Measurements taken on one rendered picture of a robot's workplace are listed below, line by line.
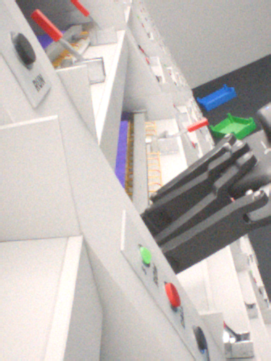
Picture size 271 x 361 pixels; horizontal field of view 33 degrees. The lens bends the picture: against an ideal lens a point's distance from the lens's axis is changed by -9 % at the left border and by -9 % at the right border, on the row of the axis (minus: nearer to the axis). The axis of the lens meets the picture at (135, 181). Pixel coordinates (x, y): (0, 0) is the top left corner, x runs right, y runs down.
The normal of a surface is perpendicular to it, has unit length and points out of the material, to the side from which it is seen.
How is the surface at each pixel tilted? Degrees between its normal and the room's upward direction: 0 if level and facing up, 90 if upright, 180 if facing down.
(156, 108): 90
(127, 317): 90
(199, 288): 20
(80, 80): 90
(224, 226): 91
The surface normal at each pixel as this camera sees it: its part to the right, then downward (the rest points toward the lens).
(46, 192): 0.00, 0.43
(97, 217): 0.89, -0.41
